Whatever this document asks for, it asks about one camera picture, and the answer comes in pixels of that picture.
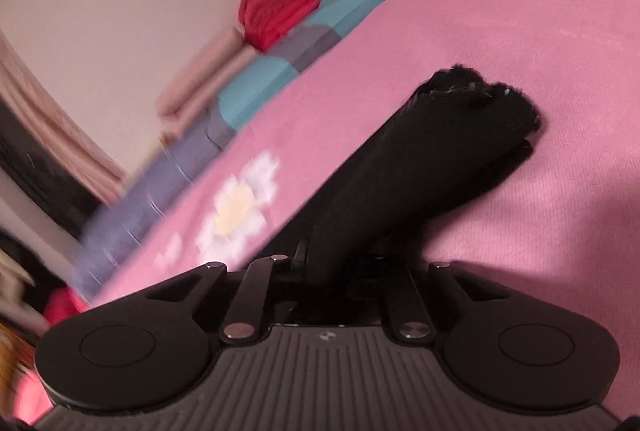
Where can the pink floral bed sheet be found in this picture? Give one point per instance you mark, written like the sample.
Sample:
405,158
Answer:
434,227

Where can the red clothes pile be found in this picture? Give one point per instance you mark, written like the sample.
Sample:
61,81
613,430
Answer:
63,303

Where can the pink folded blanket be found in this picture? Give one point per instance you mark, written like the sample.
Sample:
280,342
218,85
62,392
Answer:
198,82

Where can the black pants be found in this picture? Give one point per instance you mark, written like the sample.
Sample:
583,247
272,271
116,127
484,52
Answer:
454,139

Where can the red folded blanket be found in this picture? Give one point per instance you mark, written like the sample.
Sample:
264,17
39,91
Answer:
266,22

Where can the blue plaid folded quilt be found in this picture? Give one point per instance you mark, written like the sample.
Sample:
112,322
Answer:
115,232

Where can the pink curtain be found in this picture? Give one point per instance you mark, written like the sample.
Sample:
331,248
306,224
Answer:
53,129

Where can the dark window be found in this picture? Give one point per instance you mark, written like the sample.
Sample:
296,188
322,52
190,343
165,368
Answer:
44,181

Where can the hanging clothes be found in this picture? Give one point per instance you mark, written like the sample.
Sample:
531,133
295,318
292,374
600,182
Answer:
25,287

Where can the teal grey striped quilt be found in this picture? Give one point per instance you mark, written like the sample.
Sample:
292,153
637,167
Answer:
266,76

